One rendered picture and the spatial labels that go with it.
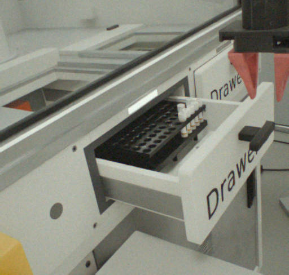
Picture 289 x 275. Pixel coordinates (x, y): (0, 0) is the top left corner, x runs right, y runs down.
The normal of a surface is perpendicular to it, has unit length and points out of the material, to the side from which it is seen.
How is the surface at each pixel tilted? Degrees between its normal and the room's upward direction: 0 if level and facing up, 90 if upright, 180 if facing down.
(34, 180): 90
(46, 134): 90
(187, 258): 0
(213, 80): 90
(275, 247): 0
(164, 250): 0
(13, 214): 90
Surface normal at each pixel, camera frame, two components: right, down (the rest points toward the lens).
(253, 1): -0.71, 0.40
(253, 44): -0.54, 0.44
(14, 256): 0.82, 0.14
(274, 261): -0.15, -0.89
